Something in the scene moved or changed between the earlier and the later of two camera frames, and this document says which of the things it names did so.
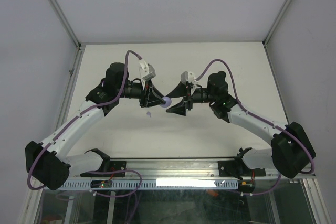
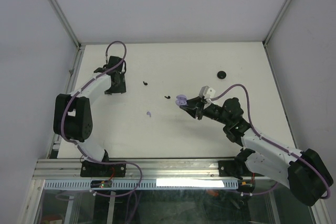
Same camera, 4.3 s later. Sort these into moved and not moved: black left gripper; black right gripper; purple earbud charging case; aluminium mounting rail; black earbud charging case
Moved: black left gripper; purple earbud charging case; black right gripper
Not moved: black earbud charging case; aluminium mounting rail
